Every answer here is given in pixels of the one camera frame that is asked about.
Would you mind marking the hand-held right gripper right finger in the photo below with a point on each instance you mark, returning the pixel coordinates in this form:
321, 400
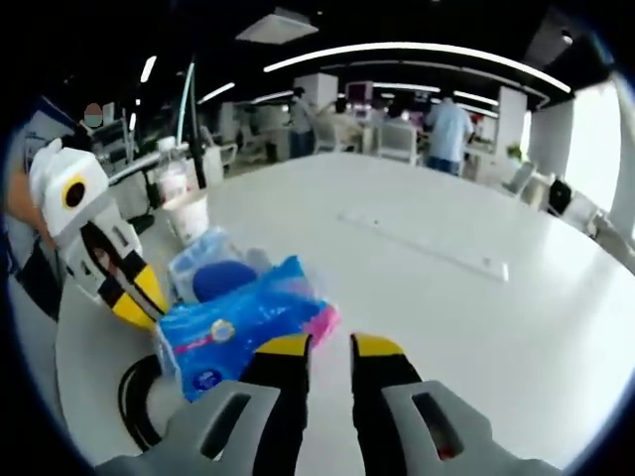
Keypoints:
397, 421

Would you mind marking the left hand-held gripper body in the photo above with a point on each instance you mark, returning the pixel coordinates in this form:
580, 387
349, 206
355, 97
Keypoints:
62, 168

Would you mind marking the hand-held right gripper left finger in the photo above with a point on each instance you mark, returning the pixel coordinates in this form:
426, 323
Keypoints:
198, 436

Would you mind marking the white paper cup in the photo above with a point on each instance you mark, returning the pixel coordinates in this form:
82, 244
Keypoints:
191, 218

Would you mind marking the clear plastic water bottle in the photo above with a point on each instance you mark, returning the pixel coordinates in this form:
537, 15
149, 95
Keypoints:
173, 168

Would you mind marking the blue pad plastic package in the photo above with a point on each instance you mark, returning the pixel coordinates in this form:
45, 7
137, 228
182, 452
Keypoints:
223, 277

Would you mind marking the blue tissue pack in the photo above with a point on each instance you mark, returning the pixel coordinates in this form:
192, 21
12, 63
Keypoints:
248, 317

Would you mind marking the person's left hand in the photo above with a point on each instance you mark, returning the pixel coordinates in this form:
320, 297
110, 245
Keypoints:
25, 201

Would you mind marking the person's white printed shirt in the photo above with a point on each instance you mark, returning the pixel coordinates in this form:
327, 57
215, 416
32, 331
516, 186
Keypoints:
47, 126

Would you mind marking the white table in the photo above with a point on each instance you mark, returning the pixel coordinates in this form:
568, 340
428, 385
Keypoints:
421, 322

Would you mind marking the black tripod stand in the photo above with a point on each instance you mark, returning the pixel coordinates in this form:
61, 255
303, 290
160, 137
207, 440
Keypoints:
198, 139

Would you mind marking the ceiling air vent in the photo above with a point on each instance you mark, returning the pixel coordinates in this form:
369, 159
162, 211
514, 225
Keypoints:
275, 27

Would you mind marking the black backpack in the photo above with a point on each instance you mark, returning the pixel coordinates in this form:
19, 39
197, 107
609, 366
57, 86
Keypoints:
559, 197

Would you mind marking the white office chair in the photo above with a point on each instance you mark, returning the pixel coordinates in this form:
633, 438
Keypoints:
399, 141

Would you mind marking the green potted plant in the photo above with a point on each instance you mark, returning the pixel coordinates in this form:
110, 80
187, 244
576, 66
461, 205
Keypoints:
514, 151

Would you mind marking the curved ceiling light strip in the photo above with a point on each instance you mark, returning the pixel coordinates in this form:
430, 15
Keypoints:
421, 52

